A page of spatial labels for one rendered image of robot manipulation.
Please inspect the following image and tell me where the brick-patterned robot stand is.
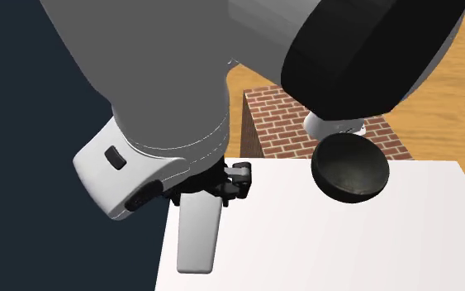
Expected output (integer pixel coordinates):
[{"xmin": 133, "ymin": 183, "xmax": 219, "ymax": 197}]
[{"xmin": 240, "ymin": 83, "xmax": 415, "ymax": 161}]

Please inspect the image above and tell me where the black bowl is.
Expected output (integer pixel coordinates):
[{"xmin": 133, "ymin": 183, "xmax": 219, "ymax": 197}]
[{"xmin": 311, "ymin": 132, "xmax": 391, "ymax": 204}]

